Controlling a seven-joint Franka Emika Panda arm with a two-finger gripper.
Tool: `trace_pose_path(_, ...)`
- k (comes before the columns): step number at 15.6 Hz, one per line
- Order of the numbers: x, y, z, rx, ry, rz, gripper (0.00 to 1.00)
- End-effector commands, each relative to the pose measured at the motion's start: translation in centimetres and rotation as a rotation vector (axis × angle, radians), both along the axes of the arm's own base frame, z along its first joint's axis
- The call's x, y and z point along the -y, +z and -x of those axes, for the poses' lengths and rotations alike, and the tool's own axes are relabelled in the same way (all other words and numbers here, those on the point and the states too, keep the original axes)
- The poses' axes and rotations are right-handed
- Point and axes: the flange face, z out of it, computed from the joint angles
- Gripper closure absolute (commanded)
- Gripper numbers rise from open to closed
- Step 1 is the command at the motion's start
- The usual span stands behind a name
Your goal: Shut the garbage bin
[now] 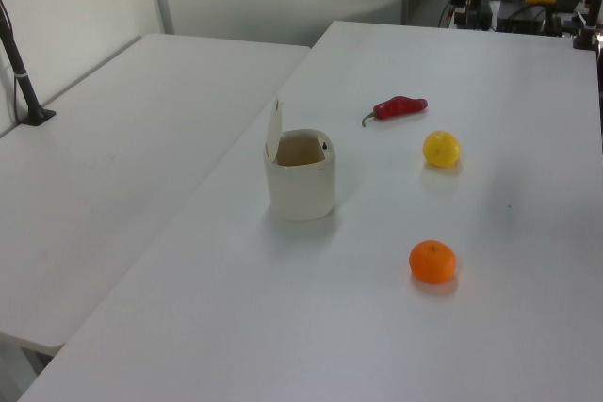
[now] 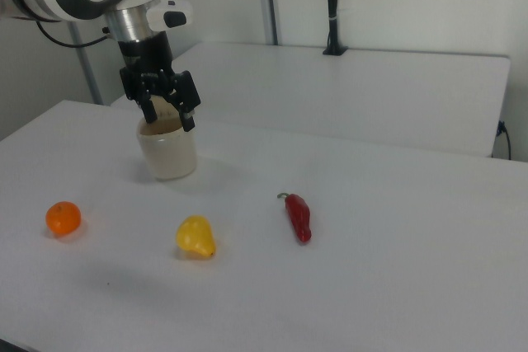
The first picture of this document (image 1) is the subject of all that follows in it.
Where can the cream garbage bin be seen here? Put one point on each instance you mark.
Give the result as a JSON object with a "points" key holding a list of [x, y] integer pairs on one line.
{"points": [[301, 190]]}

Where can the black clamp camera stand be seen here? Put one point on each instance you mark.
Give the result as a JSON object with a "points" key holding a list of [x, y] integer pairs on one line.
{"points": [[589, 25]]}

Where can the white side table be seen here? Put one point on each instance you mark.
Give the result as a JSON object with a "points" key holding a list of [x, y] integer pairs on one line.
{"points": [[118, 162]]}

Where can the red chili pepper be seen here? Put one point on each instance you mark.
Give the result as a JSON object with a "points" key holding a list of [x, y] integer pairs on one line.
{"points": [[396, 107]]}

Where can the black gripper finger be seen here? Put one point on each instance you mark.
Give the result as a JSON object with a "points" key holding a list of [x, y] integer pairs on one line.
{"points": [[459, 9], [470, 11]]}

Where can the orange tangerine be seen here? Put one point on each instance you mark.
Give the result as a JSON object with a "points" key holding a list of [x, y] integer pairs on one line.
{"points": [[432, 262]]}

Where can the white partition panel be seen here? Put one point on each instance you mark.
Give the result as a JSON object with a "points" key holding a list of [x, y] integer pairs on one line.
{"points": [[70, 6]]}

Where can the yellow toy fruit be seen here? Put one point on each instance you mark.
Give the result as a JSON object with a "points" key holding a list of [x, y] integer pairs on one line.
{"points": [[441, 149]]}

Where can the black pole camera stand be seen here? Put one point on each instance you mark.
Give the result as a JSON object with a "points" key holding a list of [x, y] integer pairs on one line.
{"points": [[26, 86]]}

